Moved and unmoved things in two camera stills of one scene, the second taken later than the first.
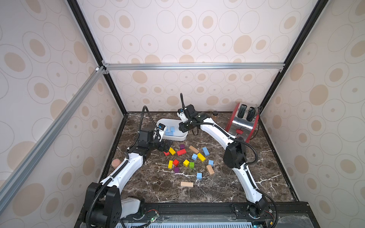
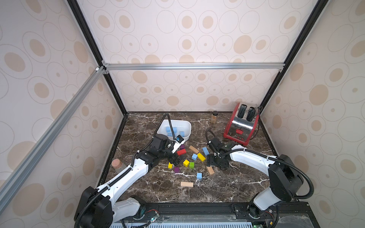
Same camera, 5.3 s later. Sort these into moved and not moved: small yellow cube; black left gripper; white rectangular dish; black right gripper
Moved: black left gripper; black right gripper
Not moved: white rectangular dish; small yellow cube
